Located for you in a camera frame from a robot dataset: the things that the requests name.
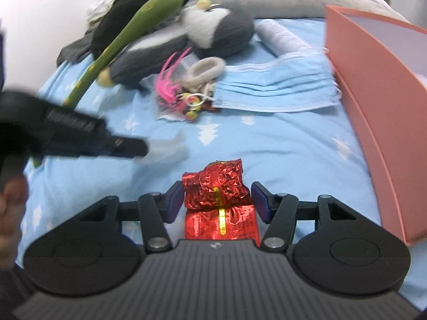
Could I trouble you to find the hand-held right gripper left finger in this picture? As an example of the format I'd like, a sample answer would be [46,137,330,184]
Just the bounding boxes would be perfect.
[69,182,185,253]

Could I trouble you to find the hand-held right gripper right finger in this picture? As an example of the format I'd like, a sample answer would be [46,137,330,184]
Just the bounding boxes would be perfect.
[251,181,363,253]

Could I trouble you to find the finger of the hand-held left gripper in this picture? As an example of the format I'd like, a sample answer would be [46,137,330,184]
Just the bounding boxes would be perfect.
[99,129,149,159]

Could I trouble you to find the red foil bag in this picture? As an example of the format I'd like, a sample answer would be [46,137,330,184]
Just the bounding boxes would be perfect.
[182,161,262,245]

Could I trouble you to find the blue face mask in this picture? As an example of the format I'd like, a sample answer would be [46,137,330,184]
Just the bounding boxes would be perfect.
[211,53,343,113]

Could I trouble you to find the beige hair scrunchie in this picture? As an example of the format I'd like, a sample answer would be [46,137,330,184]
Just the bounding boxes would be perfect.
[186,57,227,89]

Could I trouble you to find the pink cardboard box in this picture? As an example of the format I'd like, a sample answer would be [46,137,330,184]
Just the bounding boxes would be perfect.
[324,5,427,246]

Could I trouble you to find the person's left hand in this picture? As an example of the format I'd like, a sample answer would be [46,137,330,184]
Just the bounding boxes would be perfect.
[0,177,29,269]

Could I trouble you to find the blue printed bed sheet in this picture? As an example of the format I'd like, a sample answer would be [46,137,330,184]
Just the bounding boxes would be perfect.
[17,17,427,308]

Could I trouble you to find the pink feather toy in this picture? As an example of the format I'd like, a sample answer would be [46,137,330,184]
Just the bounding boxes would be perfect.
[155,47,193,108]

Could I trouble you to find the beaded hair accessory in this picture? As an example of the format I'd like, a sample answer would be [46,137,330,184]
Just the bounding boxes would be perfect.
[179,89,215,122]

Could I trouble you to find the dark grey cloth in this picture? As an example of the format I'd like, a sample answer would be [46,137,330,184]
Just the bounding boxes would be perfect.
[56,29,101,68]

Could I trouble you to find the long green plush toy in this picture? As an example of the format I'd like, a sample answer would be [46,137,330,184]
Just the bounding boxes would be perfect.
[31,0,186,169]

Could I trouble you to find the black clothing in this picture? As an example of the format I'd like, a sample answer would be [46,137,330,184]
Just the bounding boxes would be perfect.
[91,0,248,58]

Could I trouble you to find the grey penguin plush toy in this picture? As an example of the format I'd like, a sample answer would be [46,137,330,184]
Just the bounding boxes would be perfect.
[97,0,256,89]

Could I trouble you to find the white rolled cloth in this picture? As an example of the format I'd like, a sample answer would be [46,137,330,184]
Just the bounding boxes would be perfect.
[258,19,321,58]

